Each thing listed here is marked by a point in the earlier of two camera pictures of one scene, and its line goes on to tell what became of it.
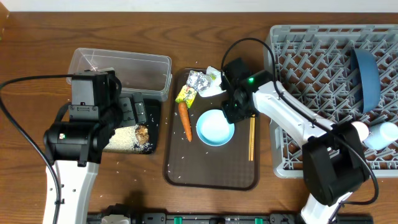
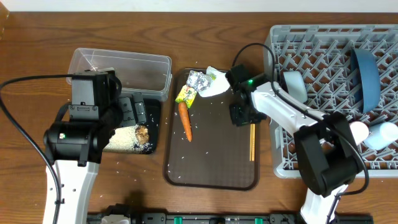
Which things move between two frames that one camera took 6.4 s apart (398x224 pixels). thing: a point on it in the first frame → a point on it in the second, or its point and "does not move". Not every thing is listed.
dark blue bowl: (365, 78) does not move
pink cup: (362, 129) does not move
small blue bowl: (381, 135) does not move
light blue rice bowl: (213, 128) → (296, 85)
